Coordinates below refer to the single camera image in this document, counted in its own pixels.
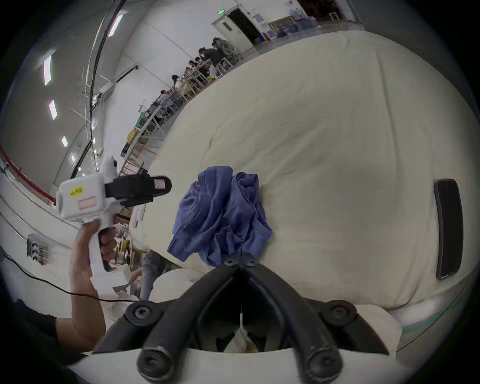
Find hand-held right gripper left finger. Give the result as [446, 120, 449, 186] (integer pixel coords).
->
[94, 258, 241, 384]

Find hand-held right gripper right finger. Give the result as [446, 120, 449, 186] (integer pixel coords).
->
[241, 258, 389, 382]

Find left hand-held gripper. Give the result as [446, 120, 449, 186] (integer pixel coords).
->
[55, 155, 173, 301]

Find person's left forearm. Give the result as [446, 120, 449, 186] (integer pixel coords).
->
[55, 295, 108, 354]

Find person's left hand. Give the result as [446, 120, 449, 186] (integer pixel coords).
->
[69, 219, 118, 299]

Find person's legs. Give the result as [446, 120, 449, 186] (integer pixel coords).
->
[140, 249, 168, 301]

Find row of tables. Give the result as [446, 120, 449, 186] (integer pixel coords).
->
[120, 49, 244, 177]

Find dark blue shirt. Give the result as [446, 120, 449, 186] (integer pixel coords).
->
[167, 166, 274, 267]

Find grey socket box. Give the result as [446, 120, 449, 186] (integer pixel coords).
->
[26, 233, 50, 266]

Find group of people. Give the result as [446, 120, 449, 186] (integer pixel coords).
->
[149, 37, 241, 113]

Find person's body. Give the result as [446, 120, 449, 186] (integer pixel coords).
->
[0, 289, 89, 384]

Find bed with beige sheet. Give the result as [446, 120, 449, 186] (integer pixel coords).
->
[131, 29, 480, 313]

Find black phone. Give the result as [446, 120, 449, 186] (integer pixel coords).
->
[433, 179, 464, 280]

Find framed picture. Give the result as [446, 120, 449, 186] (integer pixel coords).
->
[268, 16, 298, 39]

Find black cable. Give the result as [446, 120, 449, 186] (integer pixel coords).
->
[0, 250, 140, 303]

